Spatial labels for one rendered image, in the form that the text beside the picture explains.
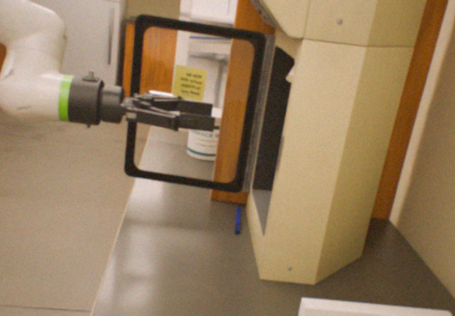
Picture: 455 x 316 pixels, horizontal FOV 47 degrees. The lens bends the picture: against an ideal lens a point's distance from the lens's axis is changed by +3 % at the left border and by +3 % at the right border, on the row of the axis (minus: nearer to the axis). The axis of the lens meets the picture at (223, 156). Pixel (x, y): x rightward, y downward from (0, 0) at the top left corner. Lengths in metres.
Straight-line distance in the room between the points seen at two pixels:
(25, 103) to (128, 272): 0.37
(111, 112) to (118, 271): 0.30
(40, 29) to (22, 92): 0.13
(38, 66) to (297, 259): 0.62
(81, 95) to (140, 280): 0.37
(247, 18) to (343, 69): 0.40
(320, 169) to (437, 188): 0.44
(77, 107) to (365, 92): 0.54
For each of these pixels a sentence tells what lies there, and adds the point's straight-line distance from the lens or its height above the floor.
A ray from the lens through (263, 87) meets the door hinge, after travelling 1.24.
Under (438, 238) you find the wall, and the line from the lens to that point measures 1.33.
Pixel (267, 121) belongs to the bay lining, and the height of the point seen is 1.19.
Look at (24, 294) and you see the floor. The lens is 2.68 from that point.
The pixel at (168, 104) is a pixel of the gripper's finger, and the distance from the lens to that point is 1.11.
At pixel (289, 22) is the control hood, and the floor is 1.43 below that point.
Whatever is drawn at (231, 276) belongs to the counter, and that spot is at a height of 0.94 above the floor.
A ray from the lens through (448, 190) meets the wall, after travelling 1.30.
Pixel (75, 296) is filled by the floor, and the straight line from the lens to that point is 2.64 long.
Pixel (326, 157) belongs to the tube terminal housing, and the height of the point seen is 1.21.
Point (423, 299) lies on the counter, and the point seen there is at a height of 0.94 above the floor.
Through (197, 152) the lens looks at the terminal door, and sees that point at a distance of 1.28.
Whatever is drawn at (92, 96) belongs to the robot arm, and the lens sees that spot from 1.03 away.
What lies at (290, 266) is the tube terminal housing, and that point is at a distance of 1.05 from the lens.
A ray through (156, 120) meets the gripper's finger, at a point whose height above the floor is 1.22.
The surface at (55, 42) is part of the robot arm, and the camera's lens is 1.10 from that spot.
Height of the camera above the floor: 1.48
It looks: 18 degrees down
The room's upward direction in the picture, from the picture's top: 8 degrees clockwise
